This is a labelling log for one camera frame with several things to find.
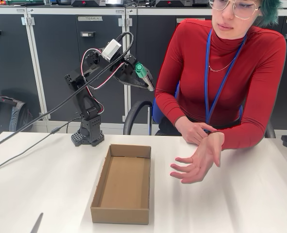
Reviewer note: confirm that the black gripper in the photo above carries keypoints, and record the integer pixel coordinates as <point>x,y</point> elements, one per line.
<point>129,77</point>

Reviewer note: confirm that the green red marker pen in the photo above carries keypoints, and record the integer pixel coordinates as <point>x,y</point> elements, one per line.
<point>140,70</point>

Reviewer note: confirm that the person's left forearm red sleeve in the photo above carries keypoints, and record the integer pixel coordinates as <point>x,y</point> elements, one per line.
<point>245,138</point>

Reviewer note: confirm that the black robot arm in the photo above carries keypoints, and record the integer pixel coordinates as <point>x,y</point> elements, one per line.
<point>85,102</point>

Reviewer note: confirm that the person's right forearm red sleeve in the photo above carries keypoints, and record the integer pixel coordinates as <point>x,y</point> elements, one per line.
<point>170,111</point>

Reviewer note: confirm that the person in red top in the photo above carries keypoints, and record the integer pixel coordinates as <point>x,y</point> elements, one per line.
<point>259,72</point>

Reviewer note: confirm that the person's right hand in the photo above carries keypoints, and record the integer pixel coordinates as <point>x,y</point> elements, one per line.
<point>196,132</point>

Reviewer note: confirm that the person's left hand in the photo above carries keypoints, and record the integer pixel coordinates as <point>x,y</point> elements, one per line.
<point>204,160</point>

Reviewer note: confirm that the black blue office chair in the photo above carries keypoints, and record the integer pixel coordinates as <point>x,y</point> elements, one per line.
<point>133,109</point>

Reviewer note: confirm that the grey cabinet hinge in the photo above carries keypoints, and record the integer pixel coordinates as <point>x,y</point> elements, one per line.
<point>28,21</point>
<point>125,22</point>
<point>44,116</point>

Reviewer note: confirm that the dark cabinet door with label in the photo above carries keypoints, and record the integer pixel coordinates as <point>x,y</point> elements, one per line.
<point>109,26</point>

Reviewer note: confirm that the black device red logo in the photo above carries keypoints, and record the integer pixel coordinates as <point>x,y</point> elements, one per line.
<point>172,3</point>
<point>87,3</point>

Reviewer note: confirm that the grey metal cabinet row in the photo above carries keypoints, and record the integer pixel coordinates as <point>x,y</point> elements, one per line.
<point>61,10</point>

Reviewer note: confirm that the brown cardboard box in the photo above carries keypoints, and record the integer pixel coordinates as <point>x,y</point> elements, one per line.
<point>124,189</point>

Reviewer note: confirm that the grey black backpack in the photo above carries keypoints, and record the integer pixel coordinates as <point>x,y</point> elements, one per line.
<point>10,116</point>

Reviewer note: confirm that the green box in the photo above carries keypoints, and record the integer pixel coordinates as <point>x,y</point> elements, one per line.
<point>22,2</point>

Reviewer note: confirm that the grey blurred strip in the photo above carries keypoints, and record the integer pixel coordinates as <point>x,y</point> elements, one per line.
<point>36,225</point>

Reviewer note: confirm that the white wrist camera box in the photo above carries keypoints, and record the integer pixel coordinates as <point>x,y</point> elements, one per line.
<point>112,49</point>

